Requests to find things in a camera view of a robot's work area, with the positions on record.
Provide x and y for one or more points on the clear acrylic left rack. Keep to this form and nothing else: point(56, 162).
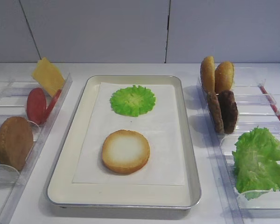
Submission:
point(13, 98)

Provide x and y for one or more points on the yellow cheese slice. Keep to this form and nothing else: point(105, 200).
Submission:
point(48, 76)

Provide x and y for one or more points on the clear acrylic right rack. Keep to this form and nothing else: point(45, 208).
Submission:
point(253, 111)

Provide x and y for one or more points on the standing bun half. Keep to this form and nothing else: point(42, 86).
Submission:
point(207, 74)
point(224, 75)

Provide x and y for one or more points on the white paper liner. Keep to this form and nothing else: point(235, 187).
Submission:
point(161, 128)

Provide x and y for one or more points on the left standing bun half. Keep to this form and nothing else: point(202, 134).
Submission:
point(207, 74)

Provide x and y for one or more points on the round green lettuce piece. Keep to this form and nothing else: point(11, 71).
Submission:
point(133, 101)

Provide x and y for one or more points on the bun bottom on tray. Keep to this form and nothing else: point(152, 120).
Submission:
point(125, 151)

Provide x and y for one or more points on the red white striped straw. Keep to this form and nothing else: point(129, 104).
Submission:
point(273, 100)

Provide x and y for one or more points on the red tomato slice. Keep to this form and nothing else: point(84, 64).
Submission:
point(36, 105)
point(51, 105)

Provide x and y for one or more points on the brown bun in left rack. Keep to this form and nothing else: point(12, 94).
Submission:
point(16, 141)

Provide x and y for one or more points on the left brown meat patty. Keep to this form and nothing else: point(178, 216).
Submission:
point(215, 111)

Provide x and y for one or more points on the metal baking tray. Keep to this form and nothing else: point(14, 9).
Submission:
point(63, 191)

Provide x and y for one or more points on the large green lettuce leaf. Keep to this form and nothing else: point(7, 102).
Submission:
point(257, 163)

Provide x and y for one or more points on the clear acrylic rack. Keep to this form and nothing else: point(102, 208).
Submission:
point(253, 111)
point(13, 98)

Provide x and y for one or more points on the right standing bun half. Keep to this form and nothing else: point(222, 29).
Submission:
point(224, 75)

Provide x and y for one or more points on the right dark meat patty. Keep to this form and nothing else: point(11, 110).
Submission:
point(229, 111)

